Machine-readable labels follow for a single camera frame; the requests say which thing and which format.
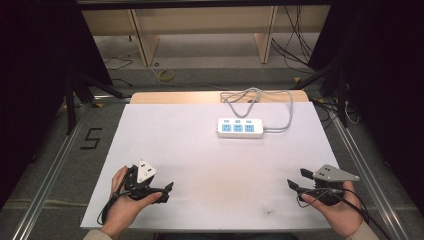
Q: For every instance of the white power strip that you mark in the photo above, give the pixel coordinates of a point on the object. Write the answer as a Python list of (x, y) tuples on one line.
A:
[(240, 128)]

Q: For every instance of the black curtain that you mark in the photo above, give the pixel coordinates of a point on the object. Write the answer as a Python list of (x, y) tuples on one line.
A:
[(33, 83), (383, 83)]

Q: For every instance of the aluminium floor rail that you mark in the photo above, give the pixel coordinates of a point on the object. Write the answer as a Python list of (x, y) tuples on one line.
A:
[(50, 173), (370, 173)]

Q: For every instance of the person's left hand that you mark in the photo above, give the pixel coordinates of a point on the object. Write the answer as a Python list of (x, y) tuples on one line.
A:
[(125, 208)]

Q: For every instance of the person's right hand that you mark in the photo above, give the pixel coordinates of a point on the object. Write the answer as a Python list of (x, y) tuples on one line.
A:
[(338, 213)]

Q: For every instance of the black metal stand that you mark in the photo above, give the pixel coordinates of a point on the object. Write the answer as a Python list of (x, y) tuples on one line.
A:
[(341, 100), (70, 106)]

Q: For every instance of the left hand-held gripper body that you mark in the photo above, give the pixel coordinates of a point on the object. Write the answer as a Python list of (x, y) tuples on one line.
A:
[(144, 173)]

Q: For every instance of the yellow tape roll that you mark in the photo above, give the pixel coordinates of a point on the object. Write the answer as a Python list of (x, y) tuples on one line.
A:
[(165, 76)]

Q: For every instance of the wooden desk frame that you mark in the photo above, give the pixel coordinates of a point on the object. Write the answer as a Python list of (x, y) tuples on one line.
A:
[(200, 20)]

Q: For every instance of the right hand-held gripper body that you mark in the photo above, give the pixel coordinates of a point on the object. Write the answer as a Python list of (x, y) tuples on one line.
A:
[(333, 175)]

